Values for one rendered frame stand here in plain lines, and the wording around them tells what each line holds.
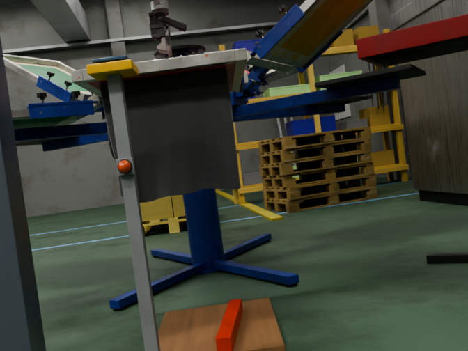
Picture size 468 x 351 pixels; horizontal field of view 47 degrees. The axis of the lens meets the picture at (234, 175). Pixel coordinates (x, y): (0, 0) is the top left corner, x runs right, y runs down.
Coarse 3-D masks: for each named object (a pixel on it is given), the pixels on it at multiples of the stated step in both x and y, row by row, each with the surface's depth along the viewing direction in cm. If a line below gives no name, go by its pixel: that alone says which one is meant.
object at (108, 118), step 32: (128, 96) 185; (160, 96) 186; (192, 96) 186; (224, 96) 186; (160, 128) 186; (192, 128) 186; (224, 128) 187; (160, 160) 187; (192, 160) 187; (224, 160) 188; (160, 192) 188; (192, 192) 189
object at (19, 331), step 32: (0, 64) 189; (0, 96) 184; (0, 128) 179; (0, 160) 177; (0, 192) 178; (0, 224) 178; (0, 256) 178; (32, 256) 196; (0, 288) 178; (32, 288) 191; (0, 320) 178; (32, 320) 185
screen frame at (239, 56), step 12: (156, 60) 177; (168, 60) 177; (180, 60) 177; (192, 60) 177; (204, 60) 177; (216, 60) 177; (228, 60) 177; (240, 60) 177; (72, 72) 176; (84, 72) 176; (144, 72) 177; (156, 72) 179; (240, 72) 203; (84, 84) 183; (240, 84) 235
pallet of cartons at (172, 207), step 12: (144, 204) 523; (156, 204) 523; (168, 204) 524; (180, 204) 525; (144, 216) 523; (156, 216) 524; (168, 216) 524; (180, 216) 525; (144, 228) 577; (180, 228) 533
